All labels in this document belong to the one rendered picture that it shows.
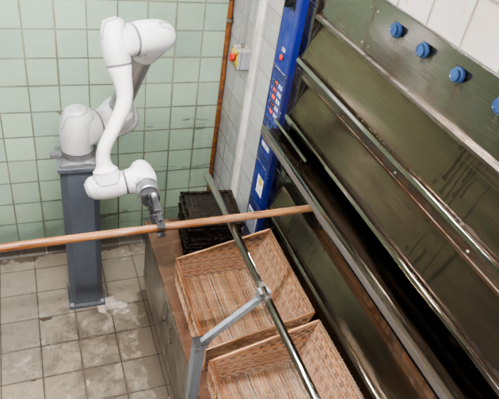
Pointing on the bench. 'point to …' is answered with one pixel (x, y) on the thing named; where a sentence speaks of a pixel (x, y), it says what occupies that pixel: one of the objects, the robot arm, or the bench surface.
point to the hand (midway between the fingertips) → (160, 226)
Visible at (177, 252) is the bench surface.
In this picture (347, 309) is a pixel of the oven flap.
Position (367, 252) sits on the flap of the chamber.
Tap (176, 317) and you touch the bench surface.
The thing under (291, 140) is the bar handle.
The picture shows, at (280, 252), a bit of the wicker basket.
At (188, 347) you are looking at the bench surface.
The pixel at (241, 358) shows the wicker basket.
